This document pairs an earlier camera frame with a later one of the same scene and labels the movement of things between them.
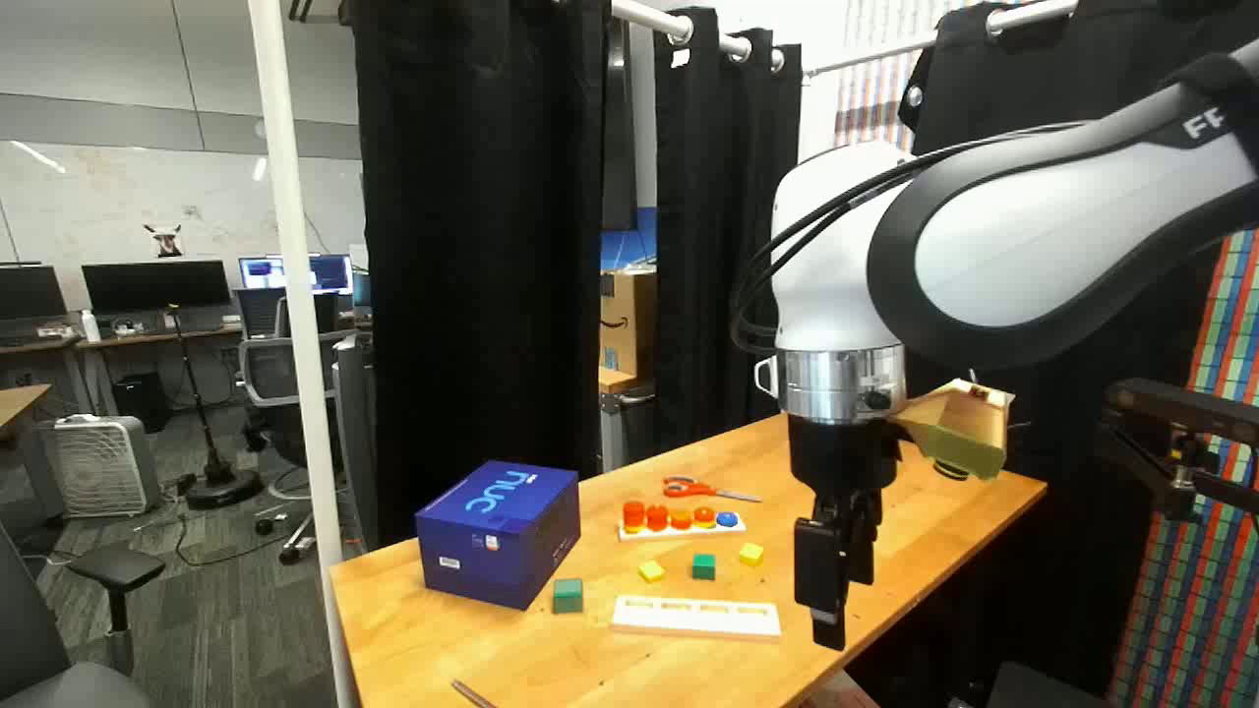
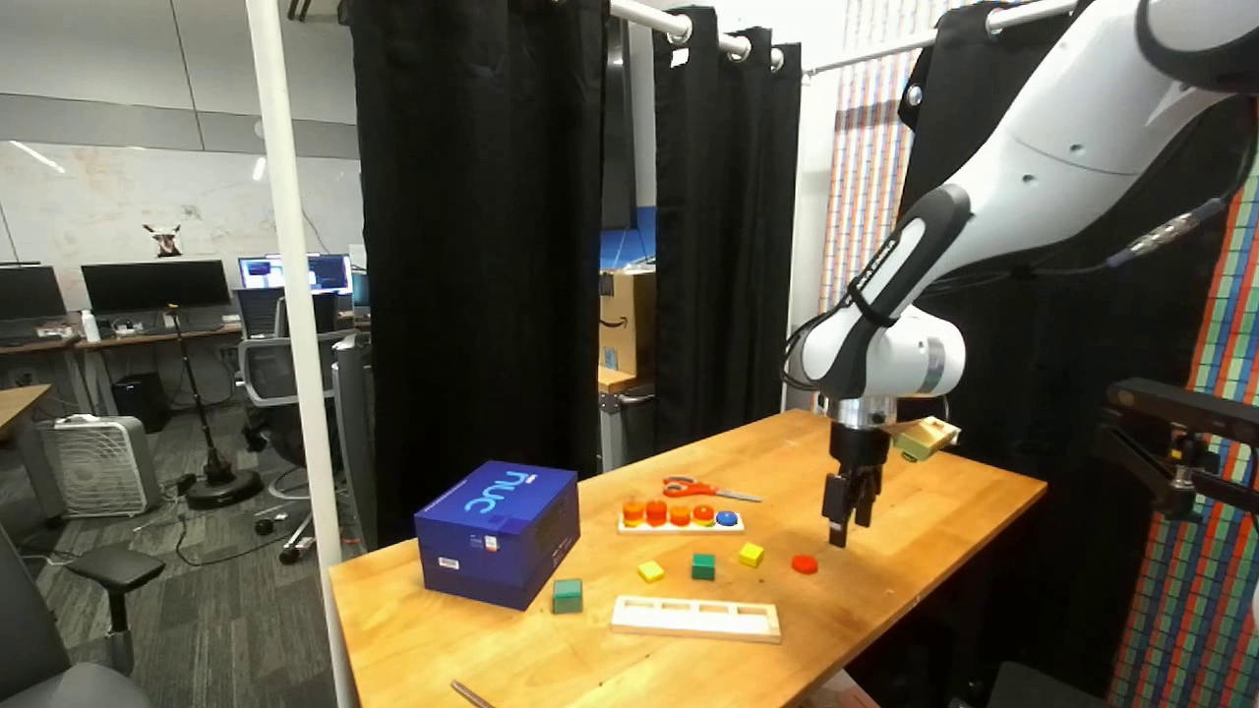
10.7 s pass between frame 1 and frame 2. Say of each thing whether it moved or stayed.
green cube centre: stayed
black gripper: moved
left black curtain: stayed
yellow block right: stayed
